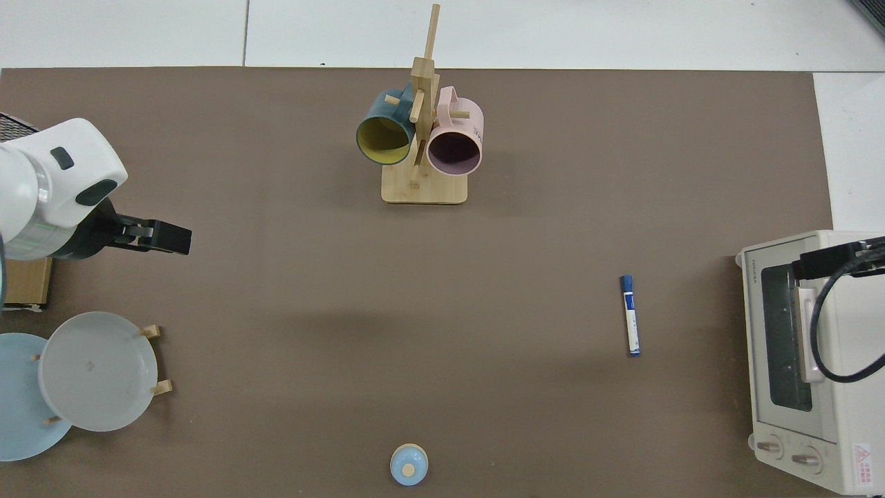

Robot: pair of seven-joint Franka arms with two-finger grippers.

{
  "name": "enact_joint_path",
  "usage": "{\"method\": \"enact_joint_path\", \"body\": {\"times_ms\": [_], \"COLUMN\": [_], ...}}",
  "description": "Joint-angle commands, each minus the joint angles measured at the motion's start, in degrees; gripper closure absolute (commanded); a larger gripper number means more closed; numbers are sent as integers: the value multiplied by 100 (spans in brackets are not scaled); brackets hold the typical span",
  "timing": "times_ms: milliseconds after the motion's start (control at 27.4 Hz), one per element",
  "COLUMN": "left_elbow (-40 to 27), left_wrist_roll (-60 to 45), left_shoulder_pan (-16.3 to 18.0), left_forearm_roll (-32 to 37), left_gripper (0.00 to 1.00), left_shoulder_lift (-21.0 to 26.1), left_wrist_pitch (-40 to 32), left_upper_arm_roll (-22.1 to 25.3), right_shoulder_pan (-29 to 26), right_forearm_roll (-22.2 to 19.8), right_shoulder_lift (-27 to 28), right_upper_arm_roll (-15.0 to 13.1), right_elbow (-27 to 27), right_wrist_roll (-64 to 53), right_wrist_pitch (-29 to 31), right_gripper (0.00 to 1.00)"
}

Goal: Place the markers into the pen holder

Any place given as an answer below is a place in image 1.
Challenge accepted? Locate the blue and white marker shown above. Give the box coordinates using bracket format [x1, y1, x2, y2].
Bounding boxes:
[619, 275, 641, 358]

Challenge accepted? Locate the grey plate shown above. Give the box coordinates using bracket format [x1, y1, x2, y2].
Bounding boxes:
[38, 311, 158, 433]

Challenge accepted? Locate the wooden plate rack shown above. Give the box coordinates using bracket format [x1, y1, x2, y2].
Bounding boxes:
[31, 324, 172, 424]

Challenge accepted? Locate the pale toaster oven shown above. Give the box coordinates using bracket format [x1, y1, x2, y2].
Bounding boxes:
[735, 230, 885, 496]

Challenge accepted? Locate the light blue plate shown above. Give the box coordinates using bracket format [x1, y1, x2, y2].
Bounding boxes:
[0, 333, 73, 462]

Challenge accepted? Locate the dark teal cup yellow inside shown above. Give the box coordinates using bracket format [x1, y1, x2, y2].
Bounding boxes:
[356, 82, 422, 165]

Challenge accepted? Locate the brown table cloth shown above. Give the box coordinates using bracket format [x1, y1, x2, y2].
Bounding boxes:
[0, 67, 834, 498]

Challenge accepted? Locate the dark grey corner object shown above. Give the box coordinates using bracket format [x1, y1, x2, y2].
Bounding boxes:
[849, 0, 885, 37]

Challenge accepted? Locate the wooden cup stand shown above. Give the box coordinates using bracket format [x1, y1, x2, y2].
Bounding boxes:
[382, 3, 471, 205]

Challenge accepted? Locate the pink cup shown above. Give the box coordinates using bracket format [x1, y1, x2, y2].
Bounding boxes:
[426, 86, 484, 176]

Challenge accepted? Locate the toaster oven door handle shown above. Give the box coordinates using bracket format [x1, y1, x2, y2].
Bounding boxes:
[796, 287, 825, 385]

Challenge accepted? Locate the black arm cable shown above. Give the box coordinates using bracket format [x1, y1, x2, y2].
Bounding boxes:
[810, 239, 885, 383]

